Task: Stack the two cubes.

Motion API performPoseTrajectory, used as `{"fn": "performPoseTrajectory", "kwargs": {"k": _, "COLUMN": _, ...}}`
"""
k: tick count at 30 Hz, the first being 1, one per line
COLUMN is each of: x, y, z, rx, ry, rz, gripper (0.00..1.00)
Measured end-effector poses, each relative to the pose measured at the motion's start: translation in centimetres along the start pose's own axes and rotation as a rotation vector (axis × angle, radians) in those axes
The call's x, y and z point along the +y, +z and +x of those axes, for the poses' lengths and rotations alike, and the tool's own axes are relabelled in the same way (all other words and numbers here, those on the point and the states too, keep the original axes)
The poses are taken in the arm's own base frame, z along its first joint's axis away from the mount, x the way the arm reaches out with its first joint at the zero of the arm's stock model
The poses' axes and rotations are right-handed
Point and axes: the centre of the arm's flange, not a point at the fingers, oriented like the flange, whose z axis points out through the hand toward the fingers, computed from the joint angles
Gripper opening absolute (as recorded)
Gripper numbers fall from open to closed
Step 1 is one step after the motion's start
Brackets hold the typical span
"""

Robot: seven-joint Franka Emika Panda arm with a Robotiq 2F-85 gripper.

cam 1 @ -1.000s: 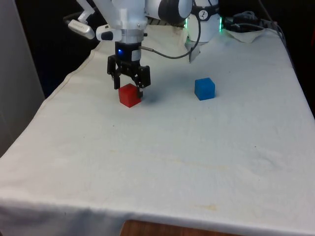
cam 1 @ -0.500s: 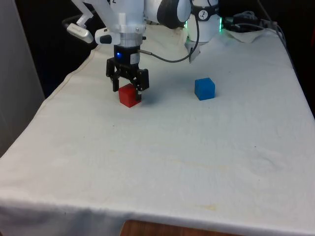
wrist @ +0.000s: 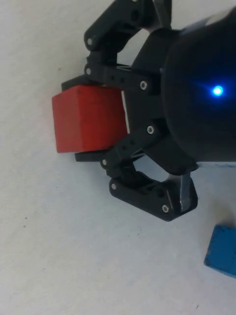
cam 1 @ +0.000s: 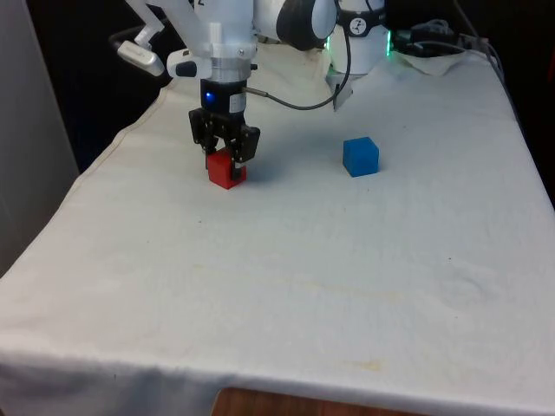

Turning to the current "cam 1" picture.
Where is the grey cable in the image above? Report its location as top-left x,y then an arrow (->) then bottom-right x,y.
454,0 -> 523,125

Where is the black cable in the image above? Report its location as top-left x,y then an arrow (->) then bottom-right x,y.
108,26 -> 147,55
242,0 -> 353,112
406,39 -> 468,57

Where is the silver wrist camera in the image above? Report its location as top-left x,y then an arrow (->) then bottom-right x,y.
116,40 -> 202,81

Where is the blue cube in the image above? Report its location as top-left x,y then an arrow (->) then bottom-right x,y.
342,136 -> 381,179

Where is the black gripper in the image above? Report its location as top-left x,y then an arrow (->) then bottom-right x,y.
187,78 -> 262,182

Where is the red cube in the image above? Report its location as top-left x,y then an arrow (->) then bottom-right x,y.
206,148 -> 249,191

